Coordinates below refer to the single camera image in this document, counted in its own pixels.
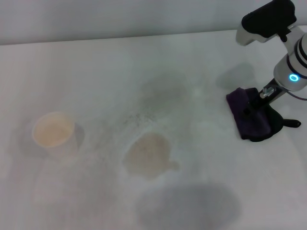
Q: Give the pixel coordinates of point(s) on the large brown water stain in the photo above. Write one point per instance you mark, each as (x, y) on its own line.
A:
(147, 154)

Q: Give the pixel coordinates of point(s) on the purple rag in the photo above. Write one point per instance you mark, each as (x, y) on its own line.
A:
(254, 124)

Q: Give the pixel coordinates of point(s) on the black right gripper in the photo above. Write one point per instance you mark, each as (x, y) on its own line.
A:
(273, 95)

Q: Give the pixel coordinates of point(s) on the white paper cup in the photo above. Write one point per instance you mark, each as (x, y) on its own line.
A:
(54, 131)

